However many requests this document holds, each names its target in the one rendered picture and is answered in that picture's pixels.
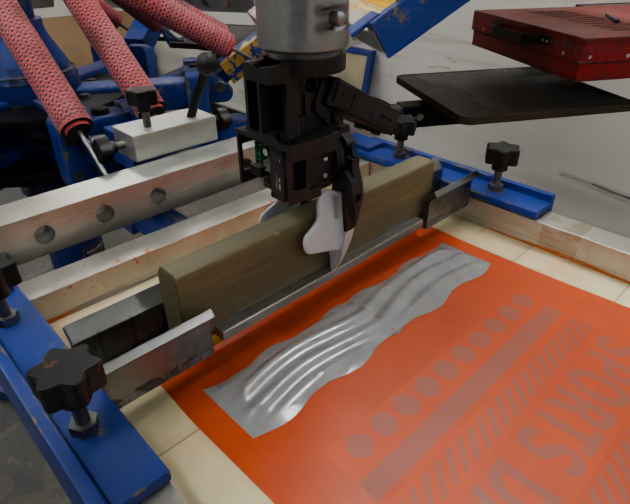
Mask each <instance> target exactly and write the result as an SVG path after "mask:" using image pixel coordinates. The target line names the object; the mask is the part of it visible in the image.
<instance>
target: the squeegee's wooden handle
mask: <svg viewBox="0 0 630 504"><path fill-rule="evenodd" d="M433 171H434V163H433V161H432V160H431V159H429V158H426V157H423V156H420V155H417V156H414V157H412V158H409V159H407V160H405V161H402V162H400V163H398V164H395V165H393V166H391V167H388V168H386V169H384V170H381V171H379V172H377V173H374V174H372V175H370V176H368V177H365V178H363V179H362V181H363V201H362V206H361V210H360V214H359V218H358V223H357V226H356V227H355V228H354V232H353V236H352V239H351V242H350V244H349V247H348V249H347V251H346V254H347V253H349V252H351V251H352V250H354V249H356V248H358V247H360V246H362V245H363V244H365V243H367V242H369V241H371V240H373V239H374V238H376V237H378V236H380V235H382V234H384V233H385V232H387V231H389V230H391V229H393V228H395V227H396V226H398V225H400V224H402V223H404V222H405V221H407V220H409V219H411V218H413V217H418V218H420V219H422V217H423V209H424V201H425V198H426V197H427V196H429V195H430V194H431V186H432V179H433ZM316 200H317V199H314V200H312V201H310V202H307V203H305V204H303V205H300V206H298V207H296V208H293V209H291V210H289V211H286V212H284V213H282V214H279V215H277V216H275V217H272V218H270V219H268V220H266V221H263V222H261V223H259V224H256V225H254V226H252V227H249V228H247V229H245V230H242V231H240V232H238V233H235V234H233V235H231V236H228V237H226V238H224V239H221V240H219V241H217V242H215V243H212V244H210V245H208V246H205V247H203V248H201V249H198V250H196V251H194V252H191V253H189V254H187V255H184V256H182V257H180V258H177V259H175V260H173V261H170V262H168V263H166V264H164V265H161V266H159V269H158V278H159V283H160V288H161V293H162V298H163V303H164V308H165V313H166V318H167V323H168V328H169V330H170V329H172V328H174V327H176V326H178V325H180V324H182V323H184V322H186V321H188V320H189V319H191V318H193V317H195V316H197V315H199V314H201V313H203V312H205V311H207V310H209V309H211V310H212V312H213V314H214V315H215V317H214V318H213V319H211V320H210V325H211V333H212V336H213V335H214V334H216V330H215V325H217V324H219V323H221V322H223V321H224V320H226V319H228V318H230V317H232V316H234V315H235V314H237V313H239V312H241V311H243V310H244V309H246V308H248V307H250V306H252V305H254V304H255V303H257V302H259V301H261V300H263V299H265V298H266V297H268V296H270V295H272V294H274V293H276V292H277V291H279V290H281V289H283V288H285V287H287V286H288V285H290V284H292V283H294V282H296V281H298V280H299V279H301V278H303V277H305V276H307V275H309V274H310V273H312V272H314V271H316V270H318V269H320V268H321V267H323V266H325V265H327V264H329V259H328V251H327V252H322V253H316V254H307V253H306V252H305V251H304V248H303V238H304V236H305V234H306V233H307V232H308V230H309V229H310V228H311V227H312V225H313V224H314V223H315V220H316Z"/></svg>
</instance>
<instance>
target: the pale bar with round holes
mask: <svg viewBox="0 0 630 504"><path fill-rule="evenodd" d="M242 148H243V160H244V169H246V168H249V167H250V164H252V163H255V162H256V159H255V144H254V140H252V141H248V142H245V143H242ZM257 178H260V177H257ZM257 178H254V179H257ZM254 179H251V180H254ZM251 180H249V181H251ZM249 181H246V182H249ZM246 182H243V183H246ZM243 183H242V182H240V173H239V161H238V150H237V138H236V137H233V138H229V139H226V140H222V141H219V142H216V143H212V144H209V145H205V146H202V147H199V148H195V149H192V150H188V151H185V152H182V153H178V154H175V155H171V156H168V157H165V158H161V159H158V160H154V161H151V162H147V163H144V164H141V165H137V166H134V167H130V168H127V169H124V170H120V171H117V172H113V173H110V174H107V175H103V176H100V177H96V178H93V179H90V180H86V181H83V182H79V183H76V184H73V185H69V186H66V187H62V188H59V189H56V190H52V191H49V192H45V193H42V194H39V195H35V196H32V197H28V198H25V199H22V200H18V201H15V202H11V203H8V204H5V205H1V206H0V253H2V252H6V253H8V254H9V257H10V259H11V260H13V261H15V262H16V264H17V266H18V265H21V264H23V263H26V262H29V261H32V260H34V259H37V258H40V257H43V256H45V255H48V254H51V253H54V252H56V251H59V250H62V249H65V248H67V247H70V246H73V245H76V244H78V243H81V242H84V241H87V240H89V239H92V238H95V237H98V236H100V235H103V234H106V233H109V232H111V231H114V230H117V229H120V228H122V227H125V226H128V225H130V224H133V223H136V222H139V221H141V220H144V219H147V218H150V217H152V216H155V215H158V214H161V213H163V212H166V211H169V210H172V209H174V208H177V207H180V206H183V205H185V204H188V203H191V202H194V201H196V200H199V199H202V198H205V197H207V196H210V195H213V194H216V193H218V192H221V191H224V190H227V189H229V188H232V187H235V186H238V185H240V184H243Z"/></svg>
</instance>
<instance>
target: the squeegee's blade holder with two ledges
mask: <svg viewBox="0 0 630 504"><path fill-rule="evenodd" d="M422 225H423V219H420V218H418V217H413V218H411V219H409V220H407V221H405V222H404V223H402V224H400V225H398V226H396V227H395V228H393V229H391V230H389V231H387V232H385V233H384V234H382V235H380V236H378V237H376V238H374V239H373V240H371V241H369V242H367V243H365V244H363V245H362V246H360V247H358V248H356V249H354V250H352V251H351V252H349V253H347V254H345V256H344V258H343V260H342V261H341V263H340V264H339V266H338V267H337V268H336V269H335V270H333V271H332V270H330V268H329V264H327V265H325V266H323V267H321V268H320V269H318V270H316V271H314V272H312V273H310V274H309V275H307V276H305V277H303V278H301V279H299V280H298V281H296V282H294V283H292V284H290V285H288V286H287V287H285V288H283V289H281V290H279V291H277V292H276V293H274V294H272V295H270V296H268V297H266V298H265V299H263V300H261V301H259V302H257V303H255V304H254V305H252V306H250V307H248V308H246V309H244V310H243V311H241V312H239V313H237V314H235V315H234V316H232V317H230V318H228V319H226V320H224V321H223V322H221V323H219V324H217V325H215V330H216V335H217V336H219V337H220V338H221V339H222V340H227V339H228V338H230V337H232V336H234V335H235V334H237V333H239V332H240V331H242V330H244V329H246V328H247V327H249V326H251V325H253V324H254V323H256V322H258V321H260V320H261V319H263V318H265V317H267V316H268V315H270V314H272V313H274V312H275V311H277V310H279V309H280V308H282V307H284V306H286V305H287V304H289V303H291V302H293V301H294V300H296V299H298V298H300V297H301V296H303V295H305V294H307V293H308V292H310V291H312V290H314V289H315V288H317V287H319V286H320V285H322V284H324V283H326V282H327V281H329V280H331V279H333V278H334V277H336V276H338V275H340V274H341V273H343V272H345V271H347V270H348V269H350V268H352V267H354V266H355V265H357V264H359V263H360V262H362V261H364V260H366V259H367V258H369V257H371V256H373V255H374V254H376V253H378V252H380V251H381V250H383V249H385V248H387V247H388V246H390V245H392V244H394V243H395V242H397V241H399V240H400V239H402V238H404V237H406V236H407V235H409V234H411V233H413V232H414V231H416V230H418V229H420V228H421V227H422Z"/></svg>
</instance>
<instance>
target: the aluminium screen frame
mask: <svg viewBox="0 0 630 504"><path fill-rule="evenodd" d="M358 157H359V156H358ZM359 158H360V160H359V168H360V172H361V176H362V179H363V178H365V177H368V176H370V175H372V174H374V173H377V172H379V171H381V170H384V169H386V168H388V167H387V166H384V165H381V164H378V163H376V162H373V161H370V160H367V159H364V158H362V157H359ZM275 200H276V199H275V198H273V197H272V196H271V189H269V188H266V189H264V190H261V191H259V192H256V193H253V194H251V195H248V196H246V197H243V198H240V199H238V200H235V201H233V202H230V203H227V204H225V205H222V206H220V207H217V208H214V209H212V210H209V211H207V212H204V213H201V214H199V215H196V216H194V217H191V218H188V219H186V220H183V221H181V222H178V223H175V224H173V225H170V226H168V227H165V228H162V229H160V230H157V231H155V232H152V233H149V234H147V235H144V236H142V237H139V238H136V239H134V240H131V241H129V242H126V243H123V244H121V245H118V246H116V247H113V248H110V249H108V250H105V251H103V252H100V253H97V254H95V255H92V256H90V257H87V258H84V259H82V260H79V261H77V262H74V263H71V264H69V265H66V266H64V267H61V268H58V269H56V270H53V271H51V272H48V273H45V274H43V275H40V276H38V277H35V278H32V279H30V280H27V281H25V282H22V283H20V284H18V285H17V286H18V287H19V288H20V289H21V290H22V292H23V293H24V294H25V295H26V297H27V298H28V299H29V300H30V301H31V303H32V304H33V305H34V306H35V307H36V309H37V310H38V311H39V312H40V314H41V315H42V316H43V317H44V318H45V320H46V321H47V322H48V323H49V324H50V323H53V322H55V321H57V320H59V319H62V318H64V317H66V316H68V315H71V314H73V313H75V312H77V311H80V310H82V309H84V308H86V307H89V306H91V305H93V304H95V303H98V302H100V301H102V300H105V299H107V298H109V297H111V296H114V295H116V294H118V293H120V292H123V291H125V290H127V289H129V288H132V287H134V286H136V285H138V284H141V283H143V282H145V281H147V280H150V279H152V278H154V277H156V276H158V269H159V266H161V265H164V264H166V263H168V262H170V261H173V260H175V259H177V258H180V257H182V256H184V255H187V254H189V253H191V252H194V251H196V250H198V249H201V248H203V247H205V246H208V245H210V244H212V243H215V242H217V241H219V240H221V239H224V238H226V237H228V236H231V235H233V234H235V233H238V232H240V231H242V230H245V229H247V228H249V227H252V226H254V225H256V224H259V222H260V216H261V214H262V213H263V212H264V211H265V210H266V209H267V208H268V207H270V206H271V205H272V204H273V203H274V202H275ZM452 215H454V216H457V217H459V218H462V219H464V220H467V221H470V222H472V223H475V224H477V225H480V226H482V227H485V228H487V229H490V230H493V231H495V232H498V233H500V234H503V235H505V236H508V237H510V238H513V239H516V240H518V241H521V242H523V243H526V244H528V245H531V246H534V247H536V248H539V249H541V250H544V251H546V252H549V253H551V254H554V255H557V256H559V257H562V258H564V259H567V260H569V261H572V262H574V263H577V264H580V265H582V266H585V267H587V268H590V269H592V270H595V271H597V272H600V273H603V274H605V275H608V276H610V277H613V278H615V279H618V280H620V281H623V282H626V283H628V284H630V239H629V238H626V237H623V236H620V235H617V234H615V233H612V232H609V231H606V230H603V229H600V228H597V227H594V226H591V225H588V224H585V223H582V222H579V221H576V220H573V219H571V218H568V217H565V216H562V215H559V214H556V213H553V212H550V211H546V212H544V213H543V214H542V215H540V216H539V217H537V218H536V219H533V218H530V217H527V216H524V215H521V214H519V213H516V212H513V211H510V210H507V209H505V208H502V207H499V206H496V205H493V204H491V203H488V202H485V201H482V200H479V199H477V198H474V197H471V196H469V200H468V205H467V206H466V207H464V208H462V209H461V210H459V211H457V212H455V213H454V214H452ZM138 504H189V503H188V502H187V501H186V500H185V498H184V497H183V496H182V495H181V494H180V492H179V491H178V490H177V489H176V487H175V486H174V485H173V484H172V482H171V481H169V482H168V483H166V484H165V485H163V486H162V487H161V488H159V489H158V490H156V491H155V492H154V493H152V494H151V495H149V496H148V497H147V498H145V499H144V500H143V501H141V502H140V503H138Z"/></svg>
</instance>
